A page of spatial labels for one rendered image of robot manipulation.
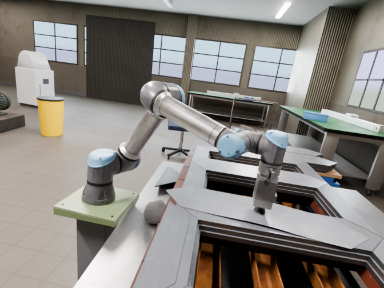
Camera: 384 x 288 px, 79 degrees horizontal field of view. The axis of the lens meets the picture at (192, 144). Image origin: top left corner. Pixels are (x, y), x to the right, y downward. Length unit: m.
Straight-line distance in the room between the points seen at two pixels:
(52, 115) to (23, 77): 2.95
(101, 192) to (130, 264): 0.38
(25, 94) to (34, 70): 0.71
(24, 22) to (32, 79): 4.64
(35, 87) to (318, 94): 7.08
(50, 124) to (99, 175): 3.57
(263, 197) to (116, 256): 0.56
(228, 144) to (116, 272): 0.55
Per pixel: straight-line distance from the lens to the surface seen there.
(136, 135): 1.10
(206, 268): 0.93
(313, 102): 6.72
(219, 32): 8.60
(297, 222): 0.96
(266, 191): 0.86
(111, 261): 0.94
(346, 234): 1.02
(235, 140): 0.69
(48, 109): 4.57
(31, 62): 7.24
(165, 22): 8.94
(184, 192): 0.97
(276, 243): 0.88
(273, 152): 0.82
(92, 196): 1.15
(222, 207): 0.91
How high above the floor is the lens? 1.33
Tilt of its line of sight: 16 degrees down
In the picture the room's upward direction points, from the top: 8 degrees clockwise
